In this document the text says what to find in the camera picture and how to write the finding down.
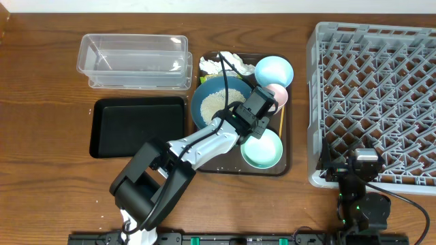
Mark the dark blue plate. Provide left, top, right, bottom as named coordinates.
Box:
left=191, top=77, right=251, bottom=129

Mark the dark brown serving tray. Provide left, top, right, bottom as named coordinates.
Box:
left=196, top=52, right=292, bottom=177

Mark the crumpled white tissue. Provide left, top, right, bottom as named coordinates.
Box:
left=199, top=51, right=255, bottom=76

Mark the pile of white rice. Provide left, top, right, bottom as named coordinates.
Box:
left=200, top=88, right=246, bottom=125

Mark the clear plastic bin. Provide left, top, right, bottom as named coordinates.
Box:
left=76, top=33, right=193, bottom=91

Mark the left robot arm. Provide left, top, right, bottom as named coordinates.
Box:
left=110, top=86, right=278, bottom=244

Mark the green snack wrapper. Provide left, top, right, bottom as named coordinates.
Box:
left=200, top=70, right=242, bottom=84

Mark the pink cup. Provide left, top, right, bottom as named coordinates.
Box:
left=266, top=84, right=288, bottom=114

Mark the light blue bowl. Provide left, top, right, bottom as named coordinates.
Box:
left=255, top=56, right=294, bottom=88

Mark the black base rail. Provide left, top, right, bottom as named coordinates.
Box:
left=67, top=231, right=409, bottom=245

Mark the grey dishwasher rack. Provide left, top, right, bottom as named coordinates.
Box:
left=307, top=22, right=435, bottom=195

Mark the mint green bowl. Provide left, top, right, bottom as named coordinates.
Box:
left=240, top=129, right=283, bottom=169

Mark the wooden chopstick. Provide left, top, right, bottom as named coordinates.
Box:
left=279, top=106, right=285, bottom=138

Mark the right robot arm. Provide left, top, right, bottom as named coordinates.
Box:
left=318, top=140, right=391, bottom=244

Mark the black waste tray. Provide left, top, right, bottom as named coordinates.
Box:
left=89, top=97, right=185, bottom=159

